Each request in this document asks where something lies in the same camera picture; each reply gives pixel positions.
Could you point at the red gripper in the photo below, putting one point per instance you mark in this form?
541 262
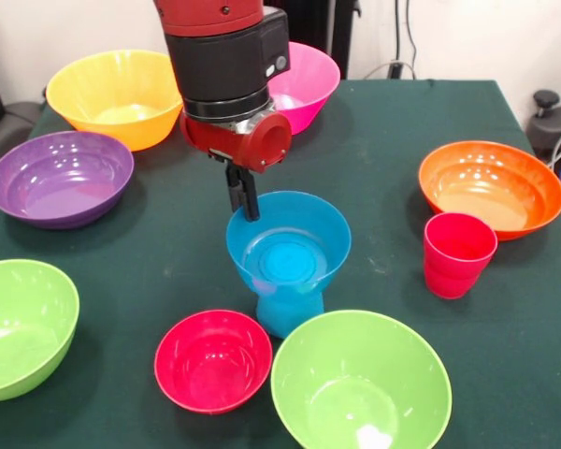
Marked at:
220 140

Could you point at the small blue plastic bowl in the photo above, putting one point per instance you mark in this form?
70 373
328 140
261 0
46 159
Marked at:
318 224

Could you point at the blue plastic cup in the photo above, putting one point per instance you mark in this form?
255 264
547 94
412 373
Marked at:
290 313

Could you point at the small red plastic bowl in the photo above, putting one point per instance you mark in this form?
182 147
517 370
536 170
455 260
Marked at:
210 365

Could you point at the light green plastic bowl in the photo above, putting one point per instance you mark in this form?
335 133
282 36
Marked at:
360 374
23 327

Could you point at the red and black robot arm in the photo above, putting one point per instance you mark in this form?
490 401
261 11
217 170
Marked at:
224 56

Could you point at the dark green table cloth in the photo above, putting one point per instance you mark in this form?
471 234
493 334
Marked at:
355 210

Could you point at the large pink plastic bowl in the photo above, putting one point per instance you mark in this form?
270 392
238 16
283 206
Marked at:
313 75

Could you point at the large yellow-orange plastic bowl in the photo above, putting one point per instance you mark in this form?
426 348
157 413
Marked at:
117 84

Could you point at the shallow purple plastic bowl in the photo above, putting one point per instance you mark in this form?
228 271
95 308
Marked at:
61 182

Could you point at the red plastic cup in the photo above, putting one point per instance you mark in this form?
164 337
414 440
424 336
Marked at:
453 271

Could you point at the shallow orange plastic bowl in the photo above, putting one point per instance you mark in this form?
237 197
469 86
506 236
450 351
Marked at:
491 192

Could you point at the black floor stand base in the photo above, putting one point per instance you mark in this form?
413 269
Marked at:
551 126

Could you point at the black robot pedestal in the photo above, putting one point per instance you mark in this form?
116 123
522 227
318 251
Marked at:
318 21

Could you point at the black wall plug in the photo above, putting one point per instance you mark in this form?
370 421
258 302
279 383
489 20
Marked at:
395 70

